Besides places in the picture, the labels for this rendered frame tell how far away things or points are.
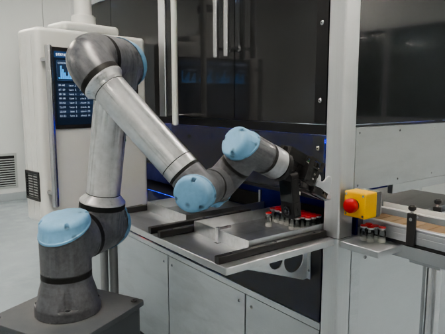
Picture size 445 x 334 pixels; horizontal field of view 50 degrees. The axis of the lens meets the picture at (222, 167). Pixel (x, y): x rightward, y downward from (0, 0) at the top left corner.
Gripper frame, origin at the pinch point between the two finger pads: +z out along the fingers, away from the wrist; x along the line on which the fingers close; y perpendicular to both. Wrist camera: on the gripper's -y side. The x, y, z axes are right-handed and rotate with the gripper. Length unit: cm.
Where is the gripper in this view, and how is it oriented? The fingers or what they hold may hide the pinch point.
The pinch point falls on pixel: (325, 199)
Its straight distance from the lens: 126.4
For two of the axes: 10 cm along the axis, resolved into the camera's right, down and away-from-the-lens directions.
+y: 3.5, -9.3, 1.2
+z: 7.2, 3.5, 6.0
